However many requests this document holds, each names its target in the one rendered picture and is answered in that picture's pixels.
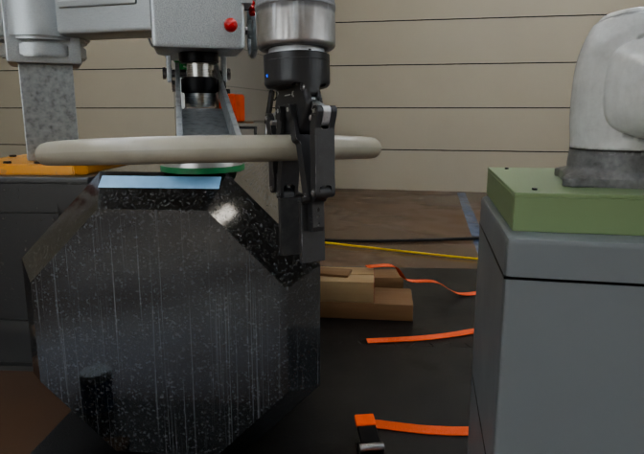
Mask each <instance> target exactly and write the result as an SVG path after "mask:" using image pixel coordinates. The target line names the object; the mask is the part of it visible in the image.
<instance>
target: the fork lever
mask: <svg viewBox="0 0 644 454"><path fill-rule="evenodd" d="M162 72H163V79H166V77H167V69H166V68H165V67H163V68H162ZM183 77H187V70H179V62H176V63H175V70H172V78H175V80H172V91H173V92H175V100H176V136H195V135H242V134H241V131H240V128H239V125H238V122H237V119H236V117H235V114H234V111H233V108H232V105H231V103H230V100H229V97H228V94H227V91H226V81H223V80H222V73H221V70H220V69H219V67H218V65H217V64H216V65H213V70H212V77H213V78H217V79H218V98H219V102H220V105H221V108H182V106H181V89H180V78H183ZM227 79H228V80H230V79H231V71H230V69H229V68H227Z"/></svg>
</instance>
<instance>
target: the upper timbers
mask: <svg viewBox="0 0 644 454"><path fill-rule="evenodd" d="M331 268H345V269H352V272H351V274H350V275H349V277H348V278H340V277H327V276H320V301H324V302H354V303H374V286H375V276H374V268H368V267H331Z"/></svg>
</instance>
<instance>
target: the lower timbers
mask: <svg viewBox="0 0 644 454"><path fill-rule="evenodd" d="M374 276H375V286H374V302H373V303H354V302H324V301H320V317H322V318H345V319H367V320H389V321H411V322H412V321H413V301H412V293H411V289H410V288H403V278H402V277H401V276H400V275H399V273H398V271H397V269H374Z"/></svg>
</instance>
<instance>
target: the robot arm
mask: <svg viewBox="0 0 644 454"><path fill-rule="evenodd" d="M255 13H256V33H257V47H258V49H259V50H260V51H261V52H263V53H265V55H264V85H265V87H266V88H267V89H270V90H275V91H276V92H277V99H276V104H275V110H276V111H275V112H274V113H266V114H265V117H264V118H265V124H266V129H267V135H290V136H291V141H292V143H294V144H295V145H296V149H297V156H298V161H273V162H268V166H269V189H270V192H271V193H276V196H277V198H278V211H279V241H280V255H281V256H289V255H297V254H299V258H300V262H302V263H307V262H314V261H324V260H325V217H324V202H325V201H326V200H327V198H328V197H334V195H335V178H334V176H335V167H334V126H335V120H336V114H337V108H336V106H335V105H325V104H324V103H323V101H322V97H321V92H320V90H321V89H325V88H327V87H328V86H329V85H330V55H329V54H328V52H330V51H332V50H333V49H334V47H335V2H334V0H255ZM569 136H570V138H569V151H568V156H567V162H566V166H563V167H558V168H555V171H554V175H555V176H559V177H560V178H561V179H562V180H563V183H562V186H565V187H573V188H616V189H643V190H644V7H636V8H630V9H624V10H621V11H615V12H612V13H609V14H607V15H605V16H604V17H602V18H601V20H600V21H599V22H598V23H597V24H595V25H594V26H593V27H592V29H591V30H590V32H589V33H588V35H587V37H586V40H585V42H584V44H583V46H582V49H581V51H580V54H579V56H578V59H577V62H576V66H575V71H574V77H573V82H572V91H571V100H570V113H569ZM299 172H300V177H301V185H302V192H303V193H299V192H298V184H299ZM302 196H303V197H302Z"/></svg>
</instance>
